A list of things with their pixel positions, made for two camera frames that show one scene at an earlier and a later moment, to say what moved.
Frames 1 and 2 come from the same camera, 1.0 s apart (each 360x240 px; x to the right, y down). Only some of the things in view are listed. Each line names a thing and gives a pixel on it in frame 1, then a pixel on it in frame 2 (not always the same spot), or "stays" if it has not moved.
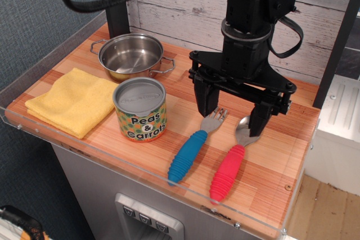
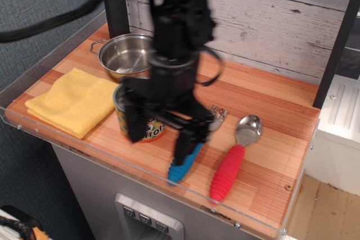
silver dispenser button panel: (139, 221) stays
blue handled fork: (192, 145) stays
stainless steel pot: (131, 55) stays
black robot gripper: (241, 69) -> (168, 93)
